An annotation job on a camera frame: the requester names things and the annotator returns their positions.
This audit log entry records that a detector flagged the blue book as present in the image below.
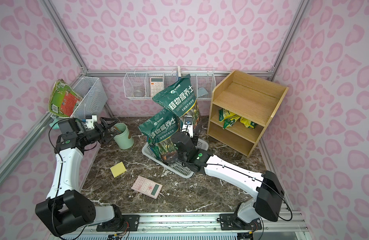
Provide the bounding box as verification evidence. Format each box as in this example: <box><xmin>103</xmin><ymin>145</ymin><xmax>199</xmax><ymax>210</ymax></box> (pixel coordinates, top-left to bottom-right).
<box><xmin>177</xmin><ymin>66</ymin><xmax>182</xmax><ymax>81</ymax></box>

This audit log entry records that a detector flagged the dark green soil bag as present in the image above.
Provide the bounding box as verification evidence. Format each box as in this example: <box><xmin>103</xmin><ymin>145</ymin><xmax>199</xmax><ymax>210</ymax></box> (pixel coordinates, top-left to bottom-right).
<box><xmin>153</xmin><ymin>74</ymin><xmax>202</xmax><ymax>135</ymax></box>
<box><xmin>139</xmin><ymin>109</ymin><xmax>179</xmax><ymax>165</ymax></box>

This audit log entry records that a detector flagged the green red snack bag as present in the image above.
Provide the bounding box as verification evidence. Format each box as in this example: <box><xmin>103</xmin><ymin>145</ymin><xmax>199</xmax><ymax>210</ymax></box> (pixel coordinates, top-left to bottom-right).
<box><xmin>48</xmin><ymin>79</ymin><xmax>83</xmax><ymax>118</ymax></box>

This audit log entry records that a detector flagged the small yellow green bag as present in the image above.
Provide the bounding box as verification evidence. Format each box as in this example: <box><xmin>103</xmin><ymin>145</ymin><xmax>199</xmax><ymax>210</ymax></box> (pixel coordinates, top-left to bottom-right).
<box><xmin>239</xmin><ymin>117</ymin><xmax>257</xmax><ymax>129</ymax></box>
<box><xmin>223</xmin><ymin>115</ymin><xmax>240</xmax><ymax>129</ymax></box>
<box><xmin>218</xmin><ymin>109</ymin><xmax>236</xmax><ymax>122</ymax></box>

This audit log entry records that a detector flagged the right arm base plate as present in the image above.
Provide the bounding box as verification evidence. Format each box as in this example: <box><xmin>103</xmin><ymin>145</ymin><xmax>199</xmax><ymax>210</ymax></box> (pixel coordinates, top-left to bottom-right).
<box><xmin>216</xmin><ymin>214</ymin><xmax>263</xmax><ymax>232</ymax></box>

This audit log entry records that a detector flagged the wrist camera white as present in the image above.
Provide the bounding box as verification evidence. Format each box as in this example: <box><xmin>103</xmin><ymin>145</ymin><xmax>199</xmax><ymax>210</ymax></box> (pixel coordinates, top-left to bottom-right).
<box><xmin>85</xmin><ymin>115</ymin><xmax>98</xmax><ymax>130</ymax></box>
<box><xmin>181</xmin><ymin>116</ymin><xmax>193</xmax><ymax>138</ymax></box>

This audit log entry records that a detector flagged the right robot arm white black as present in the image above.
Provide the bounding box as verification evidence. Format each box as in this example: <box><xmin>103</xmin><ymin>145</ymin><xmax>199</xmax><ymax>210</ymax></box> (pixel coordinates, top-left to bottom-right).
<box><xmin>171</xmin><ymin>132</ymin><xmax>286</xmax><ymax>230</ymax></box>

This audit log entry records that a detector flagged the mint green star hook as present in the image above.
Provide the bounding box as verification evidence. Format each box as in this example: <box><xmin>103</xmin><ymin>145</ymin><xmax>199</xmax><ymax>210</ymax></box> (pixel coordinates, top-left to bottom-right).
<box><xmin>49</xmin><ymin>119</ymin><xmax>60</xmax><ymax>130</ymax></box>

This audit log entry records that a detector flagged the clear glass bowl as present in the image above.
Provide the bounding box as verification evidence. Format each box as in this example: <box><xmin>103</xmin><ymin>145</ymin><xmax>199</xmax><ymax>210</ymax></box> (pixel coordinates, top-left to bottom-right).
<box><xmin>132</xmin><ymin>87</ymin><xmax>146</xmax><ymax>98</ymax></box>

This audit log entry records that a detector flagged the yellow sticky note pad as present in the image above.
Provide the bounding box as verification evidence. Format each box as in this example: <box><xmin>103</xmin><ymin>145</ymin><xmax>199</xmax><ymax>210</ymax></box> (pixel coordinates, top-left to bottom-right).
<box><xmin>110</xmin><ymin>162</ymin><xmax>127</xmax><ymax>178</ymax></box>

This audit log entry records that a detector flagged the pink calculator in basket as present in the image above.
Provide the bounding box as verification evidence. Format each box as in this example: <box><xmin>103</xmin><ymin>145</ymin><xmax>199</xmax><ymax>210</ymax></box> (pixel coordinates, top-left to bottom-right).
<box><xmin>150</xmin><ymin>77</ymin><xmax>165</xmax><ymax>97</ymax></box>

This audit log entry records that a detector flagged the white plastic basket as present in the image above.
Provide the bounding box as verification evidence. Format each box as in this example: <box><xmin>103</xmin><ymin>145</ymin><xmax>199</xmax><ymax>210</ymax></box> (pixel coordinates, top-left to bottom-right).
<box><xmin>142</xmin><ymin>139</ymin><xmax>213</xmax><ymax>179</ymax></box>

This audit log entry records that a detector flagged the white mesh side basket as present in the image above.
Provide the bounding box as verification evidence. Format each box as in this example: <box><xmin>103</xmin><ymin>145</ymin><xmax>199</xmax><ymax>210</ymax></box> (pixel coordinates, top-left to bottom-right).
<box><xmin>51</xmin><ymin>77</ymin><xmax>108</xmax><ymax>120</ymax></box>

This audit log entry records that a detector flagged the bundle of coloured pencils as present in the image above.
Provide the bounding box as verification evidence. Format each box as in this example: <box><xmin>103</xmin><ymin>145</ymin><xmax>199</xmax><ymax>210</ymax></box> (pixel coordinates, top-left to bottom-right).
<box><xmin>111</xmin><ymin>126</ymin><xmax>123</xmax><ymax>135</ymax></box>

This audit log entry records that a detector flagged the mint green pencil cup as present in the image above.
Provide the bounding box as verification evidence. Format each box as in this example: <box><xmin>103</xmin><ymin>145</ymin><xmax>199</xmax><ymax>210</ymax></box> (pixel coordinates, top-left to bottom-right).
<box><xmin>114</xmin><ymin>123</ymin><xmax>134</xmax><ymax>150</ymax></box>

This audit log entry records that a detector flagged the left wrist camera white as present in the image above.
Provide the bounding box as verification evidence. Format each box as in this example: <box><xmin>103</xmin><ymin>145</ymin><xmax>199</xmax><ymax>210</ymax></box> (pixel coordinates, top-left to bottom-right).
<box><xmin>85</xmin><ymin>115</ymin><xmax>98</xmax><ymax>130</ymax></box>

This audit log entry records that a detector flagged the pink calculator on floor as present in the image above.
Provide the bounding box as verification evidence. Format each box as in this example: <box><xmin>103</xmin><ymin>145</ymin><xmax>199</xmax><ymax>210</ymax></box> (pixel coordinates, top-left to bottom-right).
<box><xmin>131</xmin><ymin>176</ymin><xmax>162</xmax><ymax>199</ymax></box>

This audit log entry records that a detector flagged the wooden shelf unit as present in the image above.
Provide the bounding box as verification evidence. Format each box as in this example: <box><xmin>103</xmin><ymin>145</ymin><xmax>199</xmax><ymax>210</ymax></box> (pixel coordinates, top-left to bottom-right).
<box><xmin>207</xmin><ymin>70</ymin><xmax>288</xmax><ymax>157</ymax></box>

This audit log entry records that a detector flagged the white wire wall basket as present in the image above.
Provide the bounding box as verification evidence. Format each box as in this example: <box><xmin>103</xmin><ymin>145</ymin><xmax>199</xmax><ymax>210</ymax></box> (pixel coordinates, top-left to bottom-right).
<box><xmin>123</xmin><ymin>66</ymin><xmax>216</xmax><ymax>100</ymax></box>

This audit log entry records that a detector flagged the light blue cup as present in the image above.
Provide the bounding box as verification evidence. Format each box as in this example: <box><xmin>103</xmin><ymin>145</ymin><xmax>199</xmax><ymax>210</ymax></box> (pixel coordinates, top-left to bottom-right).
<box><xmin>197</xmin><ymin>87</ymin><xmax>208</xmax><ymax>98</ymax></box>

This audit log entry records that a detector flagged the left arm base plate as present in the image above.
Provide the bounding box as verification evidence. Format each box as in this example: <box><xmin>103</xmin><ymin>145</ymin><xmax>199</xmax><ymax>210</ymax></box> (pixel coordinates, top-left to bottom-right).
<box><xmin>96</xmin><ymin>215</ymin><xmax>141</xmax><ymax>233</ymax></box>

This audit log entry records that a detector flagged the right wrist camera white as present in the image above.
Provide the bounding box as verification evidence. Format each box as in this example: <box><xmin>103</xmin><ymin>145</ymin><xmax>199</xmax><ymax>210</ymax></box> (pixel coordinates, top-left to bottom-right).
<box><xmin>181</xmin><ymin>116</ymin><xmax>193</xmax><ymax>138</ymax></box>

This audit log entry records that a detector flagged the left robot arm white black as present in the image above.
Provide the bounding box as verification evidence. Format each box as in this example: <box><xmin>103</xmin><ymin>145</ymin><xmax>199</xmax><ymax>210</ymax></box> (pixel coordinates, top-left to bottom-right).
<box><xmin>35</xmin><ymin>116</ymin><xmax>125</xmax><ymax>239</ymax></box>

